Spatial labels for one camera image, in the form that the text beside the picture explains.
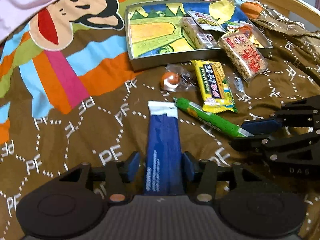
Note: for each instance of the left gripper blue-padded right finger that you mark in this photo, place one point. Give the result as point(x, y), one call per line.
point(200, 177)

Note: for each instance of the puffed rice cake packet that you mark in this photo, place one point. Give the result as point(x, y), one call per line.
point(248, 61)

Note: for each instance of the brown crispy snack bar packet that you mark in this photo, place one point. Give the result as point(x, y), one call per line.
point(200, 38)

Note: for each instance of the green sausage stick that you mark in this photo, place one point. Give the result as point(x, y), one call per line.
point(213, 120)

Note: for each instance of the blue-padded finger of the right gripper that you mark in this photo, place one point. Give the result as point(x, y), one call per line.
point(263, 126)
point(250, 144)

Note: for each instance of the orange spicy snack packet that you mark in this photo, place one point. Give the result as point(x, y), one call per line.
point(243, 27)

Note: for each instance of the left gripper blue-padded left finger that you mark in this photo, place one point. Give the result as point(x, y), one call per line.
point(115, 175)

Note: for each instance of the yellow green rice cracker bar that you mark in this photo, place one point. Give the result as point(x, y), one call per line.
point(214, 88)

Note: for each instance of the blue stick sachet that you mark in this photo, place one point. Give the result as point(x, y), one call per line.
point(163, 175)

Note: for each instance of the white green bean snack pouch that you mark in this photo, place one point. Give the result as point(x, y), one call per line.
point(205, 21)

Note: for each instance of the silver metal tray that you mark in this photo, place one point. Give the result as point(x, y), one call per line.
point(155, 36)

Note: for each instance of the orange ball in clear wrapper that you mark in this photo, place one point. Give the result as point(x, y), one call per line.
point(178, 78)

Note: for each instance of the gold foil snack pouch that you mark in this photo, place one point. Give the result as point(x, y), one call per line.
point(255, 41)

